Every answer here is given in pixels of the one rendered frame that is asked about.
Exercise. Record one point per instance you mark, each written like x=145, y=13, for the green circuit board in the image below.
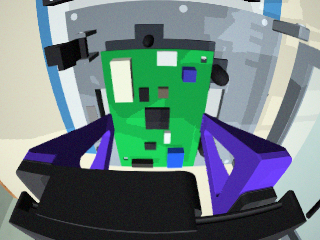
x=157, y=98

